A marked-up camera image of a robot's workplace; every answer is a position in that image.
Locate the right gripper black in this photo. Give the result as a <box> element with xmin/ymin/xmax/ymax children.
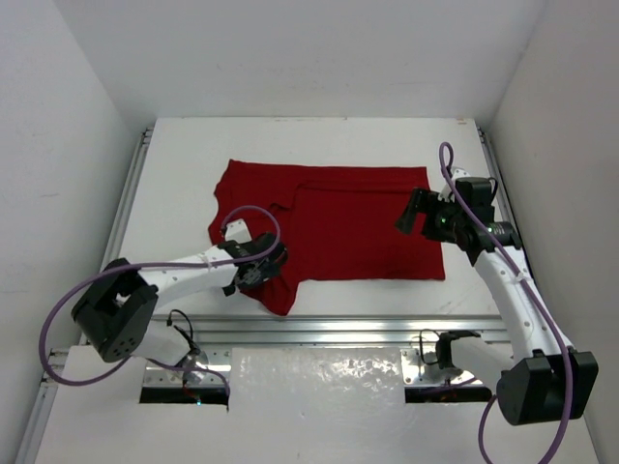
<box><xmin>396</xmin><ymin>188</ymin><xmax>467</xmax><ymax>246</ymax></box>

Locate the red t-shirt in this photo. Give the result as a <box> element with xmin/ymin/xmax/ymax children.
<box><xmin>208</xmin><ymin>160</ymin><xmax>445</xmax><ymax>316</ymax></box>

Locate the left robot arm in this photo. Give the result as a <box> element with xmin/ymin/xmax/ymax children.
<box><xmin>72</xmin><ymin>232</ymin><xmax>288</xmax><ymax>365</ymax></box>

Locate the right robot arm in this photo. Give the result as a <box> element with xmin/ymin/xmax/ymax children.
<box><xmin>396</xmin><ymin>177</ymin><xmax>599</xmax><ymax>425</ymax></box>

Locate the white foam panel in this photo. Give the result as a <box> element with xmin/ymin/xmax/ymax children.
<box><xmin>230</xmin><ymin>347</ymin><xmax>405</xmax><ymax>415</ymax></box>

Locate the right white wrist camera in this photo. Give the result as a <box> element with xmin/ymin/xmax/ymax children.
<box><xmin>439</xmin><ymin>167</ymin><xmax>470</xmax><ymax>203</ymax></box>

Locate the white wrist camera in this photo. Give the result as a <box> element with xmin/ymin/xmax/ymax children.
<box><xmin>439</xmin><ymin>167</ymin><xmax>470</xmax><ymax>203</ymax></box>
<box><xmin>223</xmin><ymin>219</ymin><xmax>251</xmax><ymax>244</ymax></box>

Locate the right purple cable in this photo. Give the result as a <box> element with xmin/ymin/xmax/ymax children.
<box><xmin>437</xmin><ymin>141</ymin><xmax>579</xmax><ymax>464</ymax></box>

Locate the purple cable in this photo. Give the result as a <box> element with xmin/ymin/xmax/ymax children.
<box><xmin>38</xmin><ymin>205</ymin><xmax>284</xmax><ymax>388</ymax></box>
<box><xmin>437</xmin><ymin>141</ymin><xmax>579</xmax><ymax>464</ymax></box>

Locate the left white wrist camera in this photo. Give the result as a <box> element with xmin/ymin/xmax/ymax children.
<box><xmin>223</xmin><ymin>219</ymin><xmax>251</xmax><ymax>244</ymax></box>

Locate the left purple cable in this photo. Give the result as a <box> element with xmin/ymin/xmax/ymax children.
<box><xmin>38</xmin><ymin>205</ymin><xmax>284</xmax><ymax>388</ymax></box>

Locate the aluminium front rail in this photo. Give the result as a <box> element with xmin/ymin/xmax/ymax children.
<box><xmin>170</xmin><ymin>313</ymin><xmax>509</xmax><ymax>347</ymax></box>

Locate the right aluminium side rail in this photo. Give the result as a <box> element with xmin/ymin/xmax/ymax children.
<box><xmin>476</xmin><ymin>125</ymin><xmax>518</xmax><ymax>230</ymax></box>

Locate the aluminium side rail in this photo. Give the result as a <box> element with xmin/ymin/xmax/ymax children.
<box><xmin>476</xmin><ymin>125</ymin><xmax>518</xmax><ymax>230</ymax></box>
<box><xmin>101</xmin><ymin>126</ymin><xmax>154</xmax><ymax>269</ymax></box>

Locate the left aluminium side rail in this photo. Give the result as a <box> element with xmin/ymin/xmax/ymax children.
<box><xmin>101</xmin><ymin>126</ymin><xmax>154</xmax><ymax>269</ymax></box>

